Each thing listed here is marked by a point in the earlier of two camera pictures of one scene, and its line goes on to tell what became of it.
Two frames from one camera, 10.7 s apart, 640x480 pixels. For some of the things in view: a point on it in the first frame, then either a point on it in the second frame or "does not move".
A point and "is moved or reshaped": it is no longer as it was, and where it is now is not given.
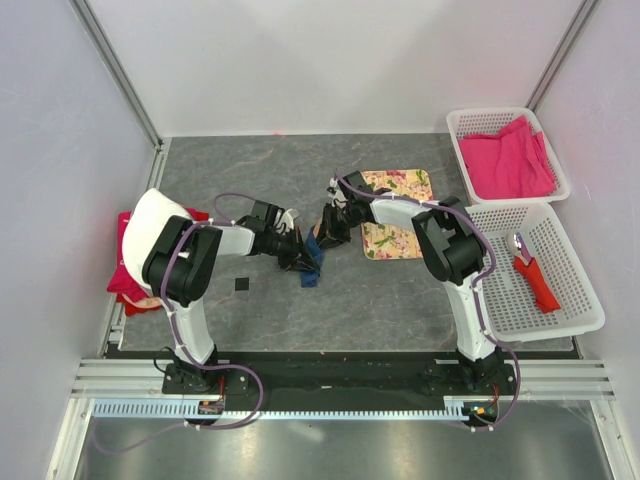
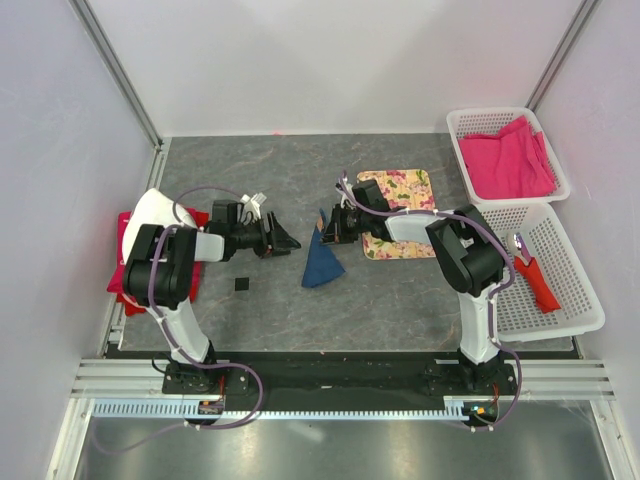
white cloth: (150, 214) does not move
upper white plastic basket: (469, 122) does not move
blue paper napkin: (311, 279) is moved or reshaped
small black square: (241, 284) does not move
